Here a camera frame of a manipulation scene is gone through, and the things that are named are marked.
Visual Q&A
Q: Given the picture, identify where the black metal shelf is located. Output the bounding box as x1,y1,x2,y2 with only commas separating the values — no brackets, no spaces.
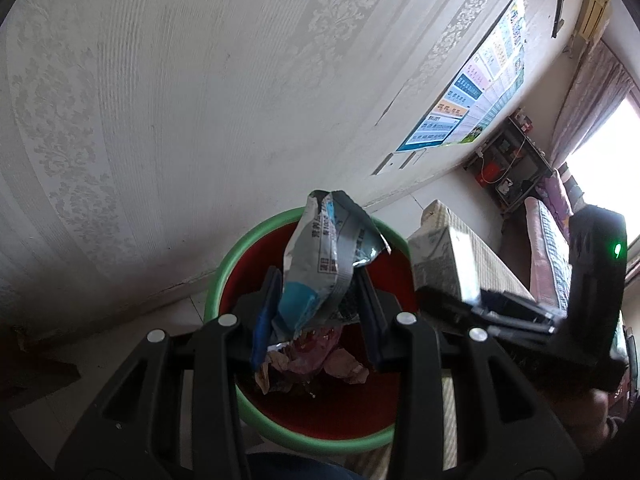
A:
465,115,554,217

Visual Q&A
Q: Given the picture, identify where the pink floral pillow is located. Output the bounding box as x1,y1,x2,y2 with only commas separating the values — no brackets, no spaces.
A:
542,170,574,232

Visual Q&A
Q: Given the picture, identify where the person's right hand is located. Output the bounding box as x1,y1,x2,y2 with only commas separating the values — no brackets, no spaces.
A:
560,392,621,456

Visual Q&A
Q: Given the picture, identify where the blue letter wall poster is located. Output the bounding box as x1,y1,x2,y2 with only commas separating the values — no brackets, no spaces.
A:
395,0,526,154

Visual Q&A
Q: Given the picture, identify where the white chart wall poster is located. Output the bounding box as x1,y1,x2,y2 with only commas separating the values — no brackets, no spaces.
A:
452,52,526,142

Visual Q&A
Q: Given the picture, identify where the white blue drink carton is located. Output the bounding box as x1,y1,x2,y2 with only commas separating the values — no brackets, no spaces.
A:
407,225,482,307

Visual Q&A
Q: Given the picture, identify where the red bucket with green rim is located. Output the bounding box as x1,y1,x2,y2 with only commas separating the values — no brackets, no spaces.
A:
204,210,418,456

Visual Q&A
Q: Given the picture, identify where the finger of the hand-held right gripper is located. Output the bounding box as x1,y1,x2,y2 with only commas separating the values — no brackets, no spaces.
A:
472,291,568,326
416,287,556,336

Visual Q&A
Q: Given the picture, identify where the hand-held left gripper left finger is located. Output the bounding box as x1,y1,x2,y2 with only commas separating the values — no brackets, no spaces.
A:
54,266,282,480

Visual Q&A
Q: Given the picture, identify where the pink patterned curtain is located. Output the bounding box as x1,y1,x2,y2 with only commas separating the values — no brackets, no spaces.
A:
550,40,634,172

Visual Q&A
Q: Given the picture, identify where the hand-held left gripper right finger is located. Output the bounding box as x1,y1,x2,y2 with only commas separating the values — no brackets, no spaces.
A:
356,269,585,480

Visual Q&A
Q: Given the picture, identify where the silver light blue wrapper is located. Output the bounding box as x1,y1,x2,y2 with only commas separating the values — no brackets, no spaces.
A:
279,190,392,347

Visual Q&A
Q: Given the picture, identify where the yellow checked tablecloth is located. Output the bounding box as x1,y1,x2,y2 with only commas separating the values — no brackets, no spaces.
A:
350,199,537,480

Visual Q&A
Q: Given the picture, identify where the small red pail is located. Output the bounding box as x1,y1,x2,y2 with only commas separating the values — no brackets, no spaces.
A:
475,162,503,187

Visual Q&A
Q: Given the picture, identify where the bright window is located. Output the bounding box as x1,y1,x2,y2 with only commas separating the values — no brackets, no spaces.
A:
565,95,640,282

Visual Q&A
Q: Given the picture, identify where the pink white labelled wrapper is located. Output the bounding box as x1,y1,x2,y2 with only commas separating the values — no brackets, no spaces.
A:
257,327,371,397

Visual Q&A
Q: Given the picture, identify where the teal chart wall poster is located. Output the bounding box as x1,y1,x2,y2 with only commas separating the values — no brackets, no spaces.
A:
440,110,502,147

